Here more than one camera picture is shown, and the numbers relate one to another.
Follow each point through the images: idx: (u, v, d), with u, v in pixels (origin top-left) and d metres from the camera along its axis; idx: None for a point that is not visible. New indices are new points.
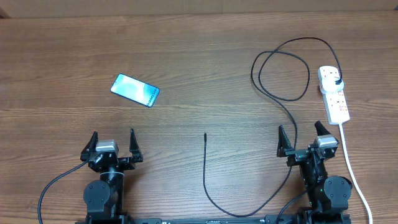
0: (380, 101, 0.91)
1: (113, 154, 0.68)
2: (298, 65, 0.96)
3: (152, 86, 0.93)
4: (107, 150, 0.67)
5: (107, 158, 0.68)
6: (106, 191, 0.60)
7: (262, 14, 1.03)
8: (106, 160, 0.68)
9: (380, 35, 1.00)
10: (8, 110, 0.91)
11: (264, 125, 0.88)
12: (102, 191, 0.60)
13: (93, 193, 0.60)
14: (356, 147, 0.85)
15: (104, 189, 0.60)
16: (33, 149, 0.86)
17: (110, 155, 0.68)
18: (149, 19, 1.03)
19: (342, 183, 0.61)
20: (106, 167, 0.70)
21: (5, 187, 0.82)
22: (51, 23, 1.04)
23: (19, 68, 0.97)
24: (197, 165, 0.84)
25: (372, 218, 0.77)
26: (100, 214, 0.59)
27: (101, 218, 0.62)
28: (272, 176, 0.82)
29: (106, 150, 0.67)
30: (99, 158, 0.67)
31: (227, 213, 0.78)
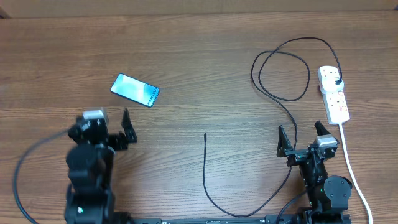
0: (380, 101, 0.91)
1: (101, 120, 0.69)
2: (298, 65, 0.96)
3: (152, 87, 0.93)
4: (96, 116, 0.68)
5: (94, 126, 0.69)
6: (90, 154, 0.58)
7: (262, 14, 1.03)
8: (94, 128, 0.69)
9: (380, 35, 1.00)
10: (8, 110, 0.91)
11: (264, 125, 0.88)
12: (86, 155, 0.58)
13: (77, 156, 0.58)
14: (357, 147, 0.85)
15: (88, 153, 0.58)
16: (33, 149, 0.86)
17: (97, 122, 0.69)
18: (149, 19, 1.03)
19: (342, 182, 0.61)
20: (96, 140, 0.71)
21: (5, 187, 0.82)
22: (51, 23, 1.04)
23: (18, 68, 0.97)
24: (197, 165, 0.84)
25: (372, 218, 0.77)
26: (83, 180, 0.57)
27: (85, 189, 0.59)
28: (272, 176, 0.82)
29: (94, 116, 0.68)
30: (86, 124, 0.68)
31: (227, 213, 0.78)
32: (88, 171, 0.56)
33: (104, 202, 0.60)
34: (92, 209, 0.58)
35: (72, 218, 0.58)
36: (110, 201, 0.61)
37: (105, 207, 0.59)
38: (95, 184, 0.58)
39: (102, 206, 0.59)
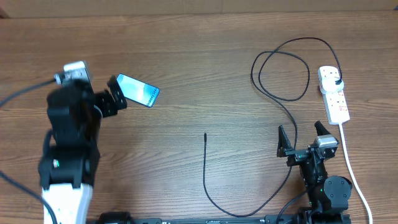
0: (380, 101, 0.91)
1: (81, 72, 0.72)
2: (298, 65, 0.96)
3: (151, 87, 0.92)
4: (75, 68, 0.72)
5: (75, 78, 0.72)
6: (71, 95, 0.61)
7: (263, 14, 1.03)
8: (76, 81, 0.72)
9: (380, 35, 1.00)
10: (8, 110, 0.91)
11: (264, 125, 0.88)
12: (68, 96, 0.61)
13: (58, 96, 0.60)
14: (357, 147, 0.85)
15: (70, 94, 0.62)
16: (33, 149, 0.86)
17: (78, 75, 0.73)
18: (149, 19, 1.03)
19: (342, 182, 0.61)
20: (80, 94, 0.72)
21: (5, 187, 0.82)
22: (51, 23, 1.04)
23: (19, 68, 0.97)
24: (197, 165, 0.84)
25: (372, 218, 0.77)
26: (62, 118, 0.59)
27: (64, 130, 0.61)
28: (272, 176, 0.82)
29: (74, 68, 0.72)
30: (67, 77, 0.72)
31: (227, 213, 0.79)
32: (71, 111, 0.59)
33: (84, 154, 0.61)
34: (71, 160, 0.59)
35: (47, 171, 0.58)
36: (89, 152, 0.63)
37: (86, 159, 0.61)
38: (76, 130, 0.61)
39: (82, 156, 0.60)
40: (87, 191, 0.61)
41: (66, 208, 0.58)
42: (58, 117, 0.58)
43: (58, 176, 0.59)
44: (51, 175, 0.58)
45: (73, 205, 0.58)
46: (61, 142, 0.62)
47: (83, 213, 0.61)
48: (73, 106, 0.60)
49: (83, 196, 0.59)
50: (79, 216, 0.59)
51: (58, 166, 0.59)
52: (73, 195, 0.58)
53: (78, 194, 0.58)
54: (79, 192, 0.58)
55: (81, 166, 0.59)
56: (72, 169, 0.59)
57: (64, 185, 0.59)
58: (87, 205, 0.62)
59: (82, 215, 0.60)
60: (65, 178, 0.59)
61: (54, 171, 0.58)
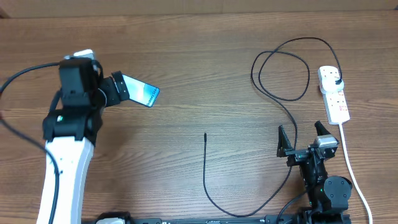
0: (380, 101, 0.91)
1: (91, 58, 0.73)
2: (298, 65, 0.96)
3: (151, 86, 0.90)
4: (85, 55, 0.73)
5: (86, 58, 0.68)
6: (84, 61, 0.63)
7: (263, 14, 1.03)
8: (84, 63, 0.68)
9: (380, 35, 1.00)
10: (8, 110, 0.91)
11: (264, 125, 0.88)
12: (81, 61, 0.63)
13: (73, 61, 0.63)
14: (357, 147, 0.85)
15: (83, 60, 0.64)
16: (33, 149, 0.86)
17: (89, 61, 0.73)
18: (149, 19, 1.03)
19: (342, 183, 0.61)
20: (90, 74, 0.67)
21: (5, 187, 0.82)
22: (51, 23, 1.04)
23: (18, 68, 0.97)
24: (197, 165, 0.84)
25: (372, 218, 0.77)
26: (72, 76, 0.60)
27: (73, 91, 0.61)
28: (272, 176, 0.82)
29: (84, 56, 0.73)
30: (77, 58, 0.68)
31: (227, 213, 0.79)
32: (83, 71, 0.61)
33: (88, 112, 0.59)
34: (75, 116, 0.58)
35: (51, 125, 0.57)
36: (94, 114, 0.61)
37: (88, 117, 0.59)
38: (83, 90, 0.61)
39: (85, 114, 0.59)
40: (88, 149, 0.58)
41: (67, 158, 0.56)
42: (69, 74, 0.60)
43: (61, 132, 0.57)
44: (55, 129, 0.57)
45: (75, 154, 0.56)
46: (69, 104, 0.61)
47: (83, 172, 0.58)
48: (83, 68, 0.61)
49: (83, 149, 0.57)
50: (80, 169, 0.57)
51: (62, 120, 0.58)
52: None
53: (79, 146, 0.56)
54: (80, 144, 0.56)
55: (83, 121, 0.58)
56: (74, 122, 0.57)
57: (66, 138, 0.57)
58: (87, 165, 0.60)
59: (82, 172, 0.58)
60: (68, 132, 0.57)
61: (57, 124, 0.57)
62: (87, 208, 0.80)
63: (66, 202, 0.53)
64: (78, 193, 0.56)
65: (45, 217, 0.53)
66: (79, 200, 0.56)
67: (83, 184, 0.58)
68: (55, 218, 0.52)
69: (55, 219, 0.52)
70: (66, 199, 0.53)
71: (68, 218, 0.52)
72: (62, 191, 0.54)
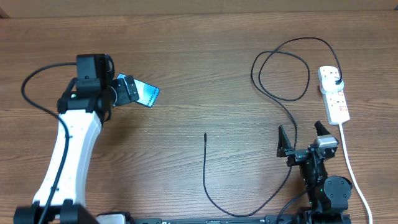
0: (380, 101, 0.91)
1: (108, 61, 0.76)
2: (298, 65, 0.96)
3: (151, 86, 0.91)
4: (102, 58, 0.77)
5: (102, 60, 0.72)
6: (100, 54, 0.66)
7: (262, 14, 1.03)
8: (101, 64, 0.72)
9: (380, 35, 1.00)
10: (8, 110, 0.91)
11: (264, 125, 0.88)
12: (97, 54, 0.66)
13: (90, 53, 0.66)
14: (356, 147, 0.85)
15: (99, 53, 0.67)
16: (33, 149, 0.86)
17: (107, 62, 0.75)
18: (149, 19, 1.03)
19: (342, 183, 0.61)
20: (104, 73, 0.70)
21: (5, 187, 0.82)
22: (51, 23, 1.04)
23: (18, 68, 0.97)
24: (197, 165, 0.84)
25: (372, 218, 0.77)
26: (86, 64, 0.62)
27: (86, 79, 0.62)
28: (272, 176, 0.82)
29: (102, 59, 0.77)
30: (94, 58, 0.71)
31: (227, 213, 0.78)
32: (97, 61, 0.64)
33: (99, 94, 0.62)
34: (87, 95, 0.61)
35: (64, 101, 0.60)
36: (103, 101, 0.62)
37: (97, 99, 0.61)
38: (96, 76, 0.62)
39: (96, 96, 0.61)
40: (96, 122, 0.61)
41: (78, 124, 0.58)
42: (84, 62, 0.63)
43: (73, 107, 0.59)
44: (67, 106, 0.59)
45: (85, 122, 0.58)
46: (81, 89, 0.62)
47: (91, 141, 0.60)
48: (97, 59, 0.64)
49: (93, 120, 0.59)
50: (88, 137, 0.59)
51: (74, 98, 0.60)
52: (85, 116, 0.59)
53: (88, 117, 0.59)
54: (91, 116, 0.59)
55: (94, 100, 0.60)
56: (87, 100, 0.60)
57: (78, 111, 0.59)
58: (92, 139, 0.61)
59: (89, 140, 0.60)
60: (79, 108, 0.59)
61: (70, 101, 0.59)
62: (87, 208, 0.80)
63: (74, 162, 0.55)
64: (84, 158, 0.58)
65: (52, 173, 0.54)
66: (84, 165, 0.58)
67: (89, 153, 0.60)
68: (61, 175, 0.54)
69: (61, 177, 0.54)
70: (73, 160, 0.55)
71: (74, 177, 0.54)
72: (71, 154, 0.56)
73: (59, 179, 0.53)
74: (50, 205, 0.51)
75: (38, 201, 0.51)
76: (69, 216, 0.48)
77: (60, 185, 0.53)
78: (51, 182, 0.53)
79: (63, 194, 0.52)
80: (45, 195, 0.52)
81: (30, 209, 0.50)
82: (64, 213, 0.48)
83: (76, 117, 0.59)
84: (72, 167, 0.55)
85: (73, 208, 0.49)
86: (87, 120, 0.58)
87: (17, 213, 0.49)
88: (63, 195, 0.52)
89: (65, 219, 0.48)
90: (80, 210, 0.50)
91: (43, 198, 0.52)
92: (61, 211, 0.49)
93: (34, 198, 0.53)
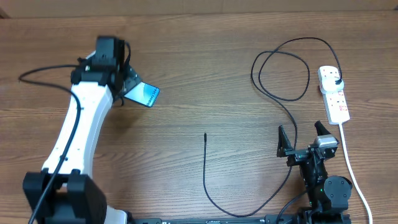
0: (380, 101, 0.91)
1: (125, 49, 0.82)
2: (298, 65, 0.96)
3: (151, 86, 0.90)
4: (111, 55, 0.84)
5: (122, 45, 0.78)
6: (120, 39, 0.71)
7: (262, 14, 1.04)
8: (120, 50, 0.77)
9: (380, 35, 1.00)
10: (8, 110, 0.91)
11: (264, 125, 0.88)
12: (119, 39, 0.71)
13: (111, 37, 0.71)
14: (356, 147, 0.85)
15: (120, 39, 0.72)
16: (33, 149, 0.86)
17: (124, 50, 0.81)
18: (149, 19, 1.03)
19: (342, 183, 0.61)
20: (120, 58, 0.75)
21: (5, 187, 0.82)
22: (51, 23, 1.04)
23: (18, 68, 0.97)
24: (197, 165, 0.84)
25: (372, 218, 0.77)
26: (106, 44, 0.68)
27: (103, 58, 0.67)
28: (272, 176, 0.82)
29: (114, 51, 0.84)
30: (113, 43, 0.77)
31: (227, 213, 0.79)
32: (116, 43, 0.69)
33: (113, 71, 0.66)
34: (102, 70, 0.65)
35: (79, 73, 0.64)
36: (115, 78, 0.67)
37: (111, 76, 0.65)
38: (114, 55, 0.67)
39: (109, 73, 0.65)
40: (107, 98, 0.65)
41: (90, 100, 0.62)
42: (106, 41, 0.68)
43: (86, 79, 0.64)
44: (81, 77, 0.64)
45: (97, 98, 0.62)
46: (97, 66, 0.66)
47: (99, 119, 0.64)
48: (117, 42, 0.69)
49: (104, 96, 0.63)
50: (97, 114, 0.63)
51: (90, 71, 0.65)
52: (96, 92, 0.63)
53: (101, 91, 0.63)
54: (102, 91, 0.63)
55: (108, 75, 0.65)
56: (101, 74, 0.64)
57: (91, 84, 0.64)
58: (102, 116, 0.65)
59: (99, 118, 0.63)
60: (92, 81, 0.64)
61: (84, 73, 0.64)
62: None
63: (83, 134, 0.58)
64: (92, 134, 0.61)
65: (62, 144, 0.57)
66: (92, 142, 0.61)
67: (97, 130, 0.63)
68: (71, 146, 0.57)
69: (71, 148, 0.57)
70: (83, 131, 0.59)
71: (82, 149, 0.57)
72: (81, 126, 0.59)
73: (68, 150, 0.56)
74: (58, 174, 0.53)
75: (47, 168, 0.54)
76: (76, 185, 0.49)
77: (68, 156, 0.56)
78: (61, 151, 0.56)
79: (70, 164, 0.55)
80: (54, 163, 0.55)
81: (40, 175, 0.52)
82: (71, 182, 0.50)
83: (88, 93, 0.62)
84: (81, 139, 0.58)
85: (80, 179, 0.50)
86: (99, 95, 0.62)
87: (27, 178, 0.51)
88: (71, 165, 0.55)
89: (71, 190, 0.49)
90: (86, 180, 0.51)
91: (51, 167, 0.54)
92: (69, 181, 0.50)
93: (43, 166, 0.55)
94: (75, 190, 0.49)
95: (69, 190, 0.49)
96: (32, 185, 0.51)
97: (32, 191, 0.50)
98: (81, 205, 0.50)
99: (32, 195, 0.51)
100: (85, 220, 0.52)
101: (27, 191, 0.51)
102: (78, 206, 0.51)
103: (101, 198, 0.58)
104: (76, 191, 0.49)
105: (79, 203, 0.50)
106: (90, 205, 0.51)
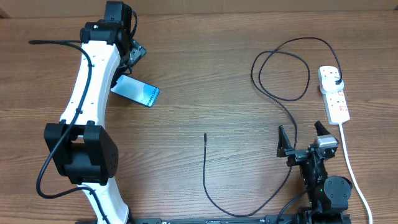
0: (380, 101, 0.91)
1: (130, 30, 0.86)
2: (298, 65, 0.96)
3: (151, 87, 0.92)
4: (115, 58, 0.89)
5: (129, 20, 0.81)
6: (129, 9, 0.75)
7: (262, 14, 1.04)
8: None
9: (380, 35, 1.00)
10: (8, 110, 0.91)
11: (264, 125, 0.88)
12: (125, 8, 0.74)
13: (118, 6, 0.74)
14: (356, 147, 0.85)
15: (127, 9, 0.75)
16: (33, 149, 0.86)
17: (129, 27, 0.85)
18: (149, 19, 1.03)
19: (342, 183, 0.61)
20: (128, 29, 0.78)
21: (5, 187, 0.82)
22: (51, 23, 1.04)
23: (18, 68, 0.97)
24: (197, 165, 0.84)
25: (372, 218, 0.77)
26: (114, 9, 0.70)
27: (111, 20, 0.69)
28: (272, 176, 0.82)
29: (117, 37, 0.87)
30: None
31: (227, 213, 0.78)
32: (124, 9, 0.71)
33: (120, 29, 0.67)
34: (109, 27, 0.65)
35: (87, 31, 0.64)
36: (123, 37, 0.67)
37: (118, 32, 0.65)
38: (120, 19, 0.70)
39: (117, 28, 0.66)
40: (115, 55, 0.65)
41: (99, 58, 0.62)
42: (114, 5, 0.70)
43: (95, 36, 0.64)
44: (89, 35, 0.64)
45: (106, 56, 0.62)
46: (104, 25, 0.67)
47: (109, 74, 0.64)
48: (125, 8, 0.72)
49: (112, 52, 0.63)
50: (108, 70, 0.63)
51: (97, 28, 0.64)
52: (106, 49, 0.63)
53: (109, 49, 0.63)
54: (111, 48, 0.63)
55: (116, 31, 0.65)
56: (109, 31, 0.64)
57: (99, 41, 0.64)
58: (111, 73, 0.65)
59: (109, 74, 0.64)
60: (101, 38, 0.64)
61: (92, 30, 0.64)
62: (87, 208, 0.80)
63: (96, 89, 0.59)
64: (104, 88, 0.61)
65: (77, 98, 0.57)
66: (104, 96, 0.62)
67: (108, 85, 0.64)
68: (85, 99, 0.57)
69: (85, 101, 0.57)
70: (96, 85, 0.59)
71: (96, 102, 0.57)
72: (94, 81, 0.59)
73: (83, 103, 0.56)
74: (74, 124, 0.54)
75: (64, 120, 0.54)
76: (91, 134, 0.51)
77: (83, 109, 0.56)
78: (76, 104, 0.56)
79: (86, 116, 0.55)
80: (70, 115, 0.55)
81: (58, 125, 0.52)
82: (87, 132, 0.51)
83: (97, 50, 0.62)
84: (94, 93, 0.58)
85: (96, 128, 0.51)
86: (108, 51, 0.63)
87: (46, 127, 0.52)
88: (86, 117, 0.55)
89: (89, 136, 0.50)
90: (102, 130, 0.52)
91: (68, 118, 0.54)
92: (84, 131, 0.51)
93: (60, 118, 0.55)
94: (91, 140, 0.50)
95: (84, 139, 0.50)
96: (51, 134, 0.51)
97: (51, 141, 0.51)
98: (97, 153, 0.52)
99: (51, 143, 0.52)
100: (100, 167, 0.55)
101: (47, 140, 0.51)
102: (94, 154, 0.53)
103: (114, 146, 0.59)
104: (92, 140, 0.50)
105: (94, 152, 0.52)
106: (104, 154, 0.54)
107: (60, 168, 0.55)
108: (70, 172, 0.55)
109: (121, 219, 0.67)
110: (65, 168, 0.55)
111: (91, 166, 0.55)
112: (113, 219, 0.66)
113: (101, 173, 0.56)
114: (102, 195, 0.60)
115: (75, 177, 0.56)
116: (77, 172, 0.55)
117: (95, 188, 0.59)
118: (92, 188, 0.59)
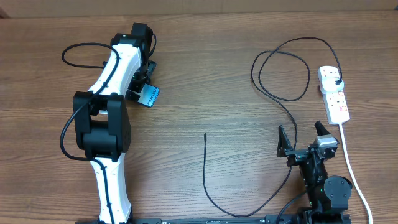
0: (380, 101, 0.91)
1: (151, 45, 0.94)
2: (298, 65, 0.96)
3: (151, 87, 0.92)
4: None
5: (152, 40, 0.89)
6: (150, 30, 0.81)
7: (263, 14, 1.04)
8: None
9: (380, 35, 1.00)
10: (8, 110, 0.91)
11: (264, 125, 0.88)
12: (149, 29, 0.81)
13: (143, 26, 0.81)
14: (356, 147, 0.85)
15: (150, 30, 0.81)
16: (33, 149, 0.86)
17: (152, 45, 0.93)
18: (149, 19, 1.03)
19: (342, 182, 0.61)
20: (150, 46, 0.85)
21: (5, 187, 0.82)
22: (51, 23, 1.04)
23: (18, 68, 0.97)
24: (197, 165, 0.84)
25: (372, 218, 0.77)
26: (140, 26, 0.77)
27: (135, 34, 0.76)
28: (272, 176, 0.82)
29: None
30: None
31: (227, 213, 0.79)
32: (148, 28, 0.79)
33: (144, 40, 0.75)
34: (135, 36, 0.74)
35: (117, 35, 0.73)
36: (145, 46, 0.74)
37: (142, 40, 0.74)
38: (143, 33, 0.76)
39: (142, 38, 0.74)
40: (137, 58, 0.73)
41: (126, 52, 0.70)
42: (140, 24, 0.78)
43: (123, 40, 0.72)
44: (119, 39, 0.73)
45: (132, 51, 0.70)
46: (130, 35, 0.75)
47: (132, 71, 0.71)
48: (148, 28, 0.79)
49: (137, 50, 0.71)
50: (133, 63, 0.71)
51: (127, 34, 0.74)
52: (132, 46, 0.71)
53: (134, 50, 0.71)
54: (137, 46, 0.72)
55: (140, 40, 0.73)
56: (137, 36, 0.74)
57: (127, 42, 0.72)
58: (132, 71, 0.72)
59: (132, 67, 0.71)
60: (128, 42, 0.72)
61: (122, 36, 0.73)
62: (87, 208, 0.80)
63: (120, 74, 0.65)
64: (127, 76, 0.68)
65: (104, 77, 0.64)
66: (125, 86, 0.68)
67: (129, 79, 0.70)
68: (111, 78, 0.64)
69: (111, 79, 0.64)
70: (120, 71, 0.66)
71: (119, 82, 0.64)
72: (119, 68, 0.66)
73: (109, 80, 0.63)
74: (99, 95, 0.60)
75: (92, 91, 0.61)
76: (114, 101, 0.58)
77: (109, 84, 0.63)
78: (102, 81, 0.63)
79: (111, 89, 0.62)
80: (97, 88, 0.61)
81: (86, 94, 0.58)
82: (111, 99, 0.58)
83: (125, 46, 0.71)
84: (119, 76, 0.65)
85: (118, 98, 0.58)
86: (133, 50, 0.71)
87: (75, 95, 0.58)
88: (111, 90, 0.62)
89: (112, 104, 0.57)
90: (123, 101, 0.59)
91: (95, 90, 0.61)
92: (108, 98, 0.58)
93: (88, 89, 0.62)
94: (114, 106, 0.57)
95: (109, 106, 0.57)
96: (79, 101, 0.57)
97: (78, 105, 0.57)
98: (115, 121, 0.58)
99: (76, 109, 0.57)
100: (116, 139, 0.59)
101: (75, 104, 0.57)
102: (114, 122, 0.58)
103: (128, 126, 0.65)
104: (116, 107, 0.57)
105: (114, 120, 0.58)
106: (122, 124, 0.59)
107: (79, 137, 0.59)
108: (87, 142, 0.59)
109: (124, 211, 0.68)
110: (84, 137, 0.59)
111: (107, 137, 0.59)
112: (115, 211, 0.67)
113: (116, 146, 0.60)
114: (111, 175, 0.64)
115: (91, 149, 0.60)
116: (94, 142, 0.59)
117: (106, 165, 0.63)
118: (104, 165, 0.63)
